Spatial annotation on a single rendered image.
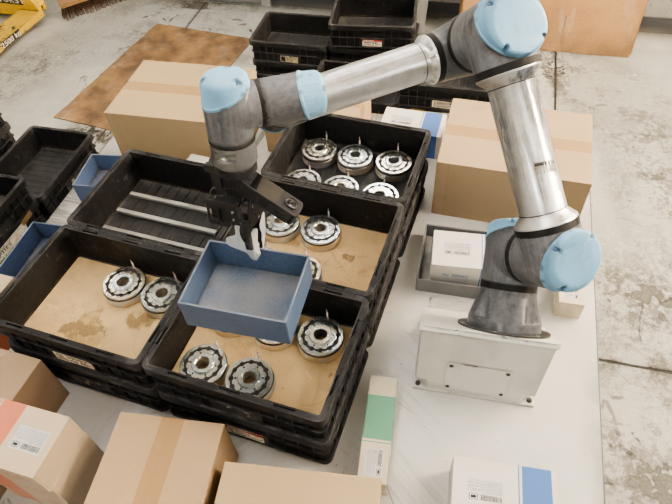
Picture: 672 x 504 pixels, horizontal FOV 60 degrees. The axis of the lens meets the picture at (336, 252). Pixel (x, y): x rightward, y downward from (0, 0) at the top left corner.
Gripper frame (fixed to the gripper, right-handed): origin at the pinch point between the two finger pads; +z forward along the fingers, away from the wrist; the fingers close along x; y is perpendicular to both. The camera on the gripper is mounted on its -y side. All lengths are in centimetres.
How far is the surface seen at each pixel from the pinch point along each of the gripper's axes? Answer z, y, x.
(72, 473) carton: 36, 30, 34
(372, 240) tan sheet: 24.3, -14.1, -36.7
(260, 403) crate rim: 21.9, -4.8, 17.8
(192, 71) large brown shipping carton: 10, 59, -89
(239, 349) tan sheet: 29.6, 7.5, 1.3
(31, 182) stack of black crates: 63, 139, -81
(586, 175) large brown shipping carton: 13, -65, -64
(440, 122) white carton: 20, -23, -94
